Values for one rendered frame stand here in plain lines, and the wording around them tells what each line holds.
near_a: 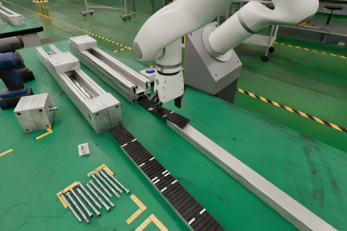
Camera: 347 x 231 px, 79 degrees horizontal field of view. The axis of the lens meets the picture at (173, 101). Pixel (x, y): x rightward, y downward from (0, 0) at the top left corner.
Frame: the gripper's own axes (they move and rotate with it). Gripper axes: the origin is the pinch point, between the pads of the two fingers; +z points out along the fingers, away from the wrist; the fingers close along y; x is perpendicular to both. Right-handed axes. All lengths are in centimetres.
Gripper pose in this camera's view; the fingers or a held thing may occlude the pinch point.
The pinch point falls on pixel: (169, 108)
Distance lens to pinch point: 77.4
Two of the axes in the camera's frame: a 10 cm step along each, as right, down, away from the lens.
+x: -6.4, -4.2, 6.5
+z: 0.0, 8.4, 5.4
